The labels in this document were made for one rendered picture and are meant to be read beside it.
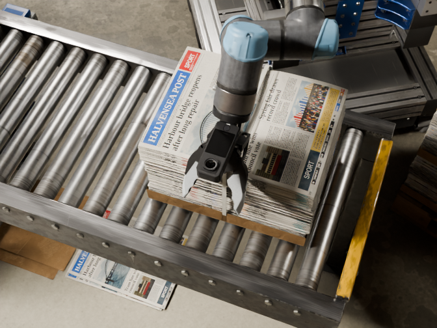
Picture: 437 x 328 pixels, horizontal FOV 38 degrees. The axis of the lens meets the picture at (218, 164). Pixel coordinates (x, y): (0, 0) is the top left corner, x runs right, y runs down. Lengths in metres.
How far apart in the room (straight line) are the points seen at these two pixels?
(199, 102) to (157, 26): 1.64
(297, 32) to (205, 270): 0.55
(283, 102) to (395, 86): 1.22
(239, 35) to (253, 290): 0.57
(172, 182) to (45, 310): 1.03
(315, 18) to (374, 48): 1.40
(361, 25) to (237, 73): 1.17
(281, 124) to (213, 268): 0.35
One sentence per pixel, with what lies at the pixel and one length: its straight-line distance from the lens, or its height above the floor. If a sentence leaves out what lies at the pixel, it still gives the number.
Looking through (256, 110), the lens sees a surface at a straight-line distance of 1.35.
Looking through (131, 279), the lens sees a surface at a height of 0.01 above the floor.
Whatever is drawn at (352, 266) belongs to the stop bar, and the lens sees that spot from 1.42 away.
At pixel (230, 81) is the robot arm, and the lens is 1.12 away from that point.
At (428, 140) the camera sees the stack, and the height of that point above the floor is 0.47.
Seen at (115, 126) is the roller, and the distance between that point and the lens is 1.63.
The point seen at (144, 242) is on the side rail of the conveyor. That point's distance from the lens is 1.45.
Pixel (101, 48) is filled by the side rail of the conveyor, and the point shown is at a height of 0.80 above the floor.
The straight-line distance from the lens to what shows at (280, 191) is 1.26.
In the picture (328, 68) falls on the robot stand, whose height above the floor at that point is 0.21.
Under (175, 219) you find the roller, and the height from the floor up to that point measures 0.80.
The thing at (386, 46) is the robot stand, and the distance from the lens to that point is 2.64.
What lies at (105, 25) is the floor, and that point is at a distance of 3.01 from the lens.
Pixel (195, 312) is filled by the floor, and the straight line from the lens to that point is 2.23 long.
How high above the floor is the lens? 2.10
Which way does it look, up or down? 57 degrees down
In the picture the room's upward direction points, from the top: straight up
